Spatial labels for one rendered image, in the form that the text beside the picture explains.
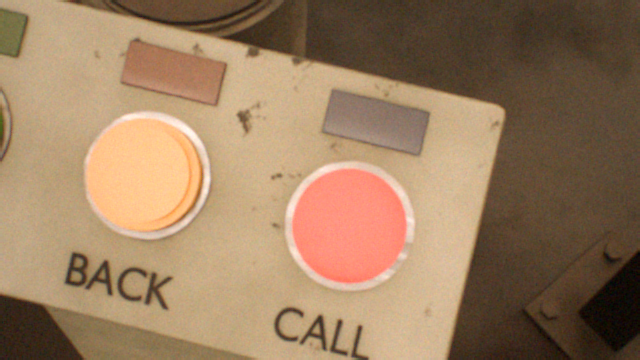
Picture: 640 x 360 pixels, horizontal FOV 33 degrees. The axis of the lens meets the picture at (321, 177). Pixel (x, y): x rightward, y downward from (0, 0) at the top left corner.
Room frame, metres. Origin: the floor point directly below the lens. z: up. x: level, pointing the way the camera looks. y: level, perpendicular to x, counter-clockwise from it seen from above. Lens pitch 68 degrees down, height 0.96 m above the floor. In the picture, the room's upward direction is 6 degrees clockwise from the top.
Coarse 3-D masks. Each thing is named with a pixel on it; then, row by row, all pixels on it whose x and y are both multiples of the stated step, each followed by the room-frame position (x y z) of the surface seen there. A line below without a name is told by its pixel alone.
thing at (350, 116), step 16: (336, 96) 0.17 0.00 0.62; (352, 96) 0.17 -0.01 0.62; (336, 112) 0.17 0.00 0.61; (352, 112) 0.17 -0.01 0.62; (368, 112) 0.17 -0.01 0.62; (384, 112) 0.17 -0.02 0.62; (400, 112) 0.17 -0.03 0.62; (416, 112) 0.17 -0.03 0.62; (336, 128) 0.16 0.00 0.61; (352, 128) 0.16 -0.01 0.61; (368, 128) 0.16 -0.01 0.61; (384, 128) 0.16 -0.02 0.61; (400, 128) 0.16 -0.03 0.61; (416, 128) 0.16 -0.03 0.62; (384, 144) 0.16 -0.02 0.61; (400, 144) 0.16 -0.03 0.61; (416, 144) 0.16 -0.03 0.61
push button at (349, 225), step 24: (312, 192) 0.14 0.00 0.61; (336, 192) 0.14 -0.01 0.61; (360, 192) 0.14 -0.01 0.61; (384, 192) 0.14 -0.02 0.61; (312, 216) 0.13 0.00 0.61; (336, 216) 0.13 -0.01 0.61; (360, 216) 0.13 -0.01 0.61; (384, 216) 0.13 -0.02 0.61; (312, 240) 0.12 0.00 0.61; (336, 240) 0.12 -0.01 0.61; (360, 240) 0.12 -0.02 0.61; (384, 240) 0.12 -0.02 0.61; (312, 264) 0.11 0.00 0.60; (336, 264) 0.11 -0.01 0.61; (360, 264) 0.11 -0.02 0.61; (384, 264) 0.12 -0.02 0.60
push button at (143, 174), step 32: (128, 128) 0.15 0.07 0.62; (160, 128) 0.15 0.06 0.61; (96, 160) 0.14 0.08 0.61; (128, 160) 0.14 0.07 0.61; (160, 160) 0.14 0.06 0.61; (192, 160) 0.14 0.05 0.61; (96, 192) 0.13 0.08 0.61; (128, 192) 0.13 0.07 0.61; (160, 192) 0.13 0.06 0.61; (192, 192) 0.13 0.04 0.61; (128, 224) 0.12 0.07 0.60; (160, 224) 0.12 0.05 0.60
